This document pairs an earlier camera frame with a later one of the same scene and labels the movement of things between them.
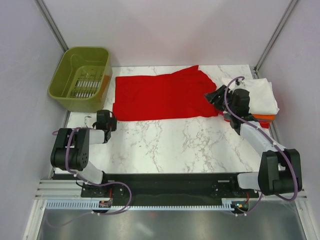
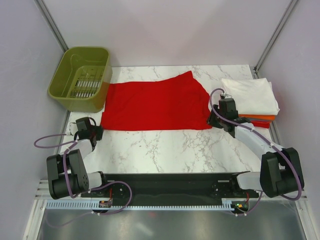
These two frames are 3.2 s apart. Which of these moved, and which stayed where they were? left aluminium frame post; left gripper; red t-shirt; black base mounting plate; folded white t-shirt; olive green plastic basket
Moved: left gripper; red t-shirt
Stayed: olive green plastic basket; folded white t-shirt; left aluminium frame post; black base mounting plate
